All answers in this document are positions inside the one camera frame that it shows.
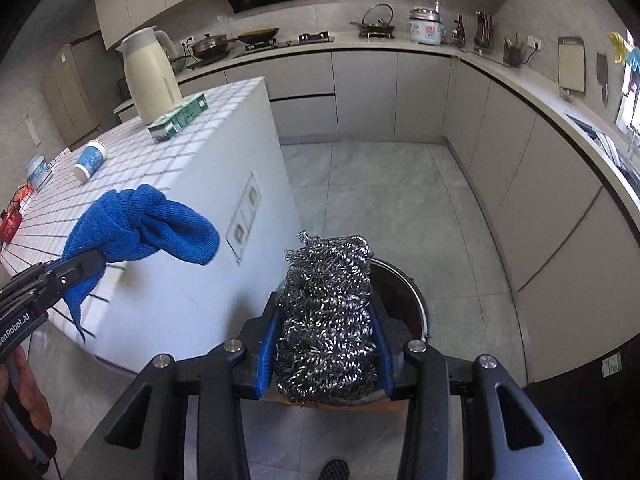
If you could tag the white wall outlet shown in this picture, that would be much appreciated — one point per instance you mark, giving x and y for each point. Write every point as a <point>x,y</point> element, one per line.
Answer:
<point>534,43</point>
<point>187,41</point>

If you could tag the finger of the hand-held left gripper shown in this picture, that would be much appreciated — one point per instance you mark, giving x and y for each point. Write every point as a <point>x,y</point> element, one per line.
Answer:
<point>75,267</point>

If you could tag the grey cutting board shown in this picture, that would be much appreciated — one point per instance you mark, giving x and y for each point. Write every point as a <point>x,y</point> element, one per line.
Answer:
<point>571,65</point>

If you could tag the steel pot with lid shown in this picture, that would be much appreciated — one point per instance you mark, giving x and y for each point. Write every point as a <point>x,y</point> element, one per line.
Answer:
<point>210,46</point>

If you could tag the steel utensil holder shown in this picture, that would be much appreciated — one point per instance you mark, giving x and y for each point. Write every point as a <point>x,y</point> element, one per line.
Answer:
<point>484,35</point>

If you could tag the white rice cooker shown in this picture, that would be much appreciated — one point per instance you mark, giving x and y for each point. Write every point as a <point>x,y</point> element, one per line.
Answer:
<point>425,27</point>

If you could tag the steel wool scrubber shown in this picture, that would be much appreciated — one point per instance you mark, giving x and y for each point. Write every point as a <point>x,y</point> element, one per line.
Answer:
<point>325,320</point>

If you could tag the dark chopstick holder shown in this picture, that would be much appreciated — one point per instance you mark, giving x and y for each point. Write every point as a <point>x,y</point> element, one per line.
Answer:
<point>512,52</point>

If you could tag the white jar blue label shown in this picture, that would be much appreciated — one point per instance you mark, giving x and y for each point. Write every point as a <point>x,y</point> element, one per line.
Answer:
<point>39,172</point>

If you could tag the person's left hand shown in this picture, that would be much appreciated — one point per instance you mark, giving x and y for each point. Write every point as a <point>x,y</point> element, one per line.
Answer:
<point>32,400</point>

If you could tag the kitchen sink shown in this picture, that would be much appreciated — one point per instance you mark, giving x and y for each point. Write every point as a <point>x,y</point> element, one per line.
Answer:
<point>610,145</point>

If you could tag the kitchen counter cabinets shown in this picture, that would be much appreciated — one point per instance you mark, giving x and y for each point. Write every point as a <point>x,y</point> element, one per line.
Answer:
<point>525,185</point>

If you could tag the gas stove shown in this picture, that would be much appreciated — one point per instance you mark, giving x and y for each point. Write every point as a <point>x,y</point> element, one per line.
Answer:
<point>300,41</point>

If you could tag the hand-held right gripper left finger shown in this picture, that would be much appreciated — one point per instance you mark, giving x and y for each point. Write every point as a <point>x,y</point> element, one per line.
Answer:
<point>265,355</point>

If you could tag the dark glass bottle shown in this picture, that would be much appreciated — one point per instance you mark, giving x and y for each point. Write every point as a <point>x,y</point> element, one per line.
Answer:
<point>459,32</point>

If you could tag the yellow rubber glove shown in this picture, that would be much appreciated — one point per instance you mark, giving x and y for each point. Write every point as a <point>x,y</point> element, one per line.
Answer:
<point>619,46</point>

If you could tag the kitchen cleaver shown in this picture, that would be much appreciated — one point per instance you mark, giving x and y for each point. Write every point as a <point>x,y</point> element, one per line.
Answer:
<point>602,77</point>

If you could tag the green tissue pack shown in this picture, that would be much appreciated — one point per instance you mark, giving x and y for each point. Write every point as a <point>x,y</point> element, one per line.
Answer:
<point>177,117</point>

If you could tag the white tiled kitchen island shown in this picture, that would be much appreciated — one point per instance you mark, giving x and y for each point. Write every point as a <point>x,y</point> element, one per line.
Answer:
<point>220,160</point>

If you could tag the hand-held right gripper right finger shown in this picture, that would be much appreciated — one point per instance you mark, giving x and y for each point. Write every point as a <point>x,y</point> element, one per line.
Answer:
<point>382,355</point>

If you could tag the cream thermos jug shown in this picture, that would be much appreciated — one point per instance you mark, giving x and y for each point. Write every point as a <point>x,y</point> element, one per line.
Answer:
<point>150,80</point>

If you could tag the black wok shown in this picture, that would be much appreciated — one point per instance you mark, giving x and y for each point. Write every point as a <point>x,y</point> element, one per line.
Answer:
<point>257,36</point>

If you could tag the steel pan with glass lid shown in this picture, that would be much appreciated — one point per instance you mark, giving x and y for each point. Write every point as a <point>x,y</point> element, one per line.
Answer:
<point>375,22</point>

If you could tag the black built-in appliance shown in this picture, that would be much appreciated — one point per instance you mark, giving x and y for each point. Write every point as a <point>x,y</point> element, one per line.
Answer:
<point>590,420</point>

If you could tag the red snack packet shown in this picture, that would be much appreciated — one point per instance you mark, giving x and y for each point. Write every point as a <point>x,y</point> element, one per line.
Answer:
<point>10,225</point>

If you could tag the beige tall cabinet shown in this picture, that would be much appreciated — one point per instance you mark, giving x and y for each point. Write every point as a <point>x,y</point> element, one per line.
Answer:
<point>72,95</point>

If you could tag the blue white paper cup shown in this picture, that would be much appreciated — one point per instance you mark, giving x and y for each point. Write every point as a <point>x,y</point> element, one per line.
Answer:
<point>90,160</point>

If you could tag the black mesh shoe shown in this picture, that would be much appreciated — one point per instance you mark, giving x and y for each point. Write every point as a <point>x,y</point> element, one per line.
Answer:
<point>333,470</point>

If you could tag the blue knit cloth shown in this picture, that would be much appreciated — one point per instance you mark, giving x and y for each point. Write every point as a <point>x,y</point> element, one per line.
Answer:
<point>135,230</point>

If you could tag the island socket panel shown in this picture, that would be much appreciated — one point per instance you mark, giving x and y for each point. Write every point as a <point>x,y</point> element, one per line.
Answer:
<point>245,217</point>

